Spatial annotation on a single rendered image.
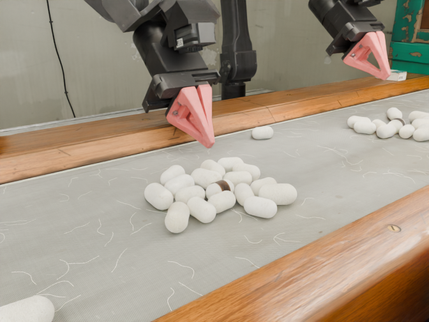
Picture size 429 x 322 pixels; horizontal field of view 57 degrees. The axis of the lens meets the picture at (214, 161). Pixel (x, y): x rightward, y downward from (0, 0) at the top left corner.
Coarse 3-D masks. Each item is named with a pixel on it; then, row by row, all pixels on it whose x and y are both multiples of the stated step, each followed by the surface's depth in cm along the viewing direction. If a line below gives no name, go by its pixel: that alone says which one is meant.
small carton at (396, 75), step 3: (393, 72) 92; (396, 72) 92; (399, 72) 92; (402, 72) 92; (405, 72) 93; (390, 75) 93; (393, 75) 93; (396, 75) 92; (399, 75) 92; (402, 75) 93; (405, 75) 94; (378, 78) 96; (390, 78) 93; (393, 78) 93; (396, 78) 92; (399, 78) 92; (402, 78) 93; (405, 78) 94
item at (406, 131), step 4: (400, 128) 59; (404, 128) 59; (408, 128) 58; (412, 128) 59; (400, 132) 59; (404, 132) 58; (408, 132) 58; (412, 132) 59; (400, 136) 59; (404, 136) 59; (408, 136) 59
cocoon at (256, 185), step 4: (256, 180) 41; (260, 180) 40; (264, 180) 41; (268, 180) 41; (272, 180) 41; (252, 184) 40; (256, 184) 40; (260, 184) 40; (264, 184) 40; (252, 188) 40; (256, 188) 40; (256, 192) 40
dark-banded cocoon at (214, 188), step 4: (228, 180) 40; (212, 184) 39; (216, 184) 39; (232, 184) 40; (208, 188) 39; (212, 188) 39; (216, 188) 39; (220, 188) 39; (232, 188) 40; (208, 192) 39; (212, 192) 39; (216, 192) 39; (232, 192) 40; (208, 196) 39
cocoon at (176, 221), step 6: (174, 204) 35; (180, 204) 35; (168, 210) 35; (174, 210) 34; (180, 210) 34; (186, 210) 35; (168, 216) 34; (174, 216) 33; (180, 216) 33; (186, 216) 34; (168, 222) 33; (174, 222) 33; (180, 222) 33; (186, 222) 34; (168, 228) 34; (174, 228) 33; (180, 228) 33
